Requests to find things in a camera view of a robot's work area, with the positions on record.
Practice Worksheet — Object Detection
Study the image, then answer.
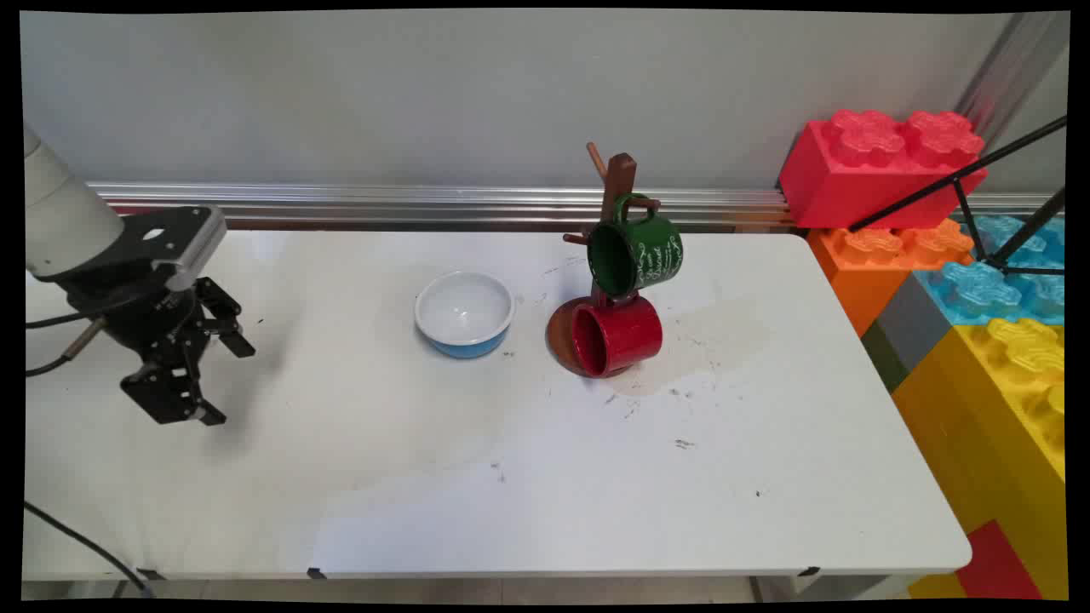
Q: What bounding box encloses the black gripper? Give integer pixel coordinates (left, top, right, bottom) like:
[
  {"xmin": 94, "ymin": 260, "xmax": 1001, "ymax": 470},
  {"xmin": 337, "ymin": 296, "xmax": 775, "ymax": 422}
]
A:
[{"xmin": 63, "ymin": 274, "xmax": 257, "ymax": 427}]

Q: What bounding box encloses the green mug with white script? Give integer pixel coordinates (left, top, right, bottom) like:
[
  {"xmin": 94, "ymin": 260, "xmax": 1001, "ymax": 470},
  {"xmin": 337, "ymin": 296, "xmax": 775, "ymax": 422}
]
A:
[{"xmin": 586, "ymin": 192, "xmax": 685, "ymax": 300}]

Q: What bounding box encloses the white and blue bowl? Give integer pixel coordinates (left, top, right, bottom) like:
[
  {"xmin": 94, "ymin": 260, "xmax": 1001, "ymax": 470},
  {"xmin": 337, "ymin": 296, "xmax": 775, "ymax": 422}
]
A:
[{"xmin": 414, "ymin": 270, "xmax": 517, "ymax": 359}]

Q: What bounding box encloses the red mug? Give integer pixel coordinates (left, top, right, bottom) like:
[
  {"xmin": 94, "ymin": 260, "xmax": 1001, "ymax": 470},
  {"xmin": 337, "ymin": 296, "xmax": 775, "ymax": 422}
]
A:
[{"xmin": 570, "ymin": 294, "xmax": 664, "ymax": 379}]

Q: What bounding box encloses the brown wooden mug tree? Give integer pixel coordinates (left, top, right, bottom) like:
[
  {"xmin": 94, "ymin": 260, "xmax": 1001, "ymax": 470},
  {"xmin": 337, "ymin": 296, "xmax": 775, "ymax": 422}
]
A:
[{"xmin": 545, "ymin": 141, "xmax": 664, "ymax": 381}]

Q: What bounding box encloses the orange giant toy brick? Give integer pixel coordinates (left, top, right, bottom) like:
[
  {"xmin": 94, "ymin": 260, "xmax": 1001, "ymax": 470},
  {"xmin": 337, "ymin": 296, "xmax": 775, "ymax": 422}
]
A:
[{"xmin": 806, "ymin": 218, "xmax": 977, "ymax": 338}]

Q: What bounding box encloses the grey giant toy brick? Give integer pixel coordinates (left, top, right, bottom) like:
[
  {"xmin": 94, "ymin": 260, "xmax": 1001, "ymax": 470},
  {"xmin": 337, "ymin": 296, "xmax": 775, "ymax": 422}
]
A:
[{"xmin": 875, "ymin": 272, "xmax": 965, "ymax": 373}]

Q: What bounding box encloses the blue giant toy brick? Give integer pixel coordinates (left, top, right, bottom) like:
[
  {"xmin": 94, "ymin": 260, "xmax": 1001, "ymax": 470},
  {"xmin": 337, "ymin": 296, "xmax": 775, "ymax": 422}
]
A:
[{"xmin": 914, "ymin": 213, "xmax": 1067, "ymax": 329}]

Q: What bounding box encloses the black tripod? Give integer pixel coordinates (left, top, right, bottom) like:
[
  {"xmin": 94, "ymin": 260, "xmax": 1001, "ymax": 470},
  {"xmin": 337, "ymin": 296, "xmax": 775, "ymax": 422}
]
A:
[{"xmin": 846, "ymin": 114, "xmax": 1069, "ymax": 278}]

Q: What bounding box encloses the yellow giant toy brick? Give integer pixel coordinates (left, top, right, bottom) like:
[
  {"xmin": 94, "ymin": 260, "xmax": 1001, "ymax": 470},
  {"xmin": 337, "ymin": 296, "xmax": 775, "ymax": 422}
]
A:
[{"xmin": 891, "ymin": 317, "xmax": 1069, "ymax": 601}]

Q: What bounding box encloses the small red giant toy brick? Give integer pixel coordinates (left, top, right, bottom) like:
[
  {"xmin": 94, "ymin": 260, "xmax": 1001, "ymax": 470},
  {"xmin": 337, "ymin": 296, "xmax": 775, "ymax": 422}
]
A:
[{"xmin": 955, "ymin": 518, "xmax": 1045, "ymax": 601}]

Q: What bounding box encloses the slanted aluminium profile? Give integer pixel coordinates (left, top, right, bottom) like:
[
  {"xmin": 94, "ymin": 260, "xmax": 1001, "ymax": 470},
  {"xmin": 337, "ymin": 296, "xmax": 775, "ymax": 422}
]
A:
[{"xmin": 952, "ymin": 12, "xmax": 1070, "ymax": 163}]

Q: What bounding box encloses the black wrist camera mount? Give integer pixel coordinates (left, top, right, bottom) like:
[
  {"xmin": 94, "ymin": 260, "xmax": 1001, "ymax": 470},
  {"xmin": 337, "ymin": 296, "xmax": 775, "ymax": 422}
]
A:
[{"xmin": 78, "ymin": 206, "xmax": 229, "ymax": 295}]

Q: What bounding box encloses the black cable with metal plug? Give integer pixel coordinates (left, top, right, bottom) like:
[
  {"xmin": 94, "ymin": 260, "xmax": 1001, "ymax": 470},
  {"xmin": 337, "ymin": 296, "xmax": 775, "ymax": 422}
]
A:
[{"xmin": 24, "ymin": 317, "xmax": 108, "ymax": 377}]

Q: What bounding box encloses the thin black cable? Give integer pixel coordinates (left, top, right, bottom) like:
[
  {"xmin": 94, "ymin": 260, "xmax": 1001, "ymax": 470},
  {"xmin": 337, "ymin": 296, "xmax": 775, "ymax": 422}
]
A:
[{"xmin": 24, "ymin": 501, "xmax": 156, "ymax": 599}]

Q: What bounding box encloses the horizontal aluminium rail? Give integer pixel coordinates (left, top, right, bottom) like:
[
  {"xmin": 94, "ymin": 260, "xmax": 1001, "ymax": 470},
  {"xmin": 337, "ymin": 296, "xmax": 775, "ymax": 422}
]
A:
[{"xmin": 85, "ymin": 180, "xmax": 1065, "ymax": 232}]

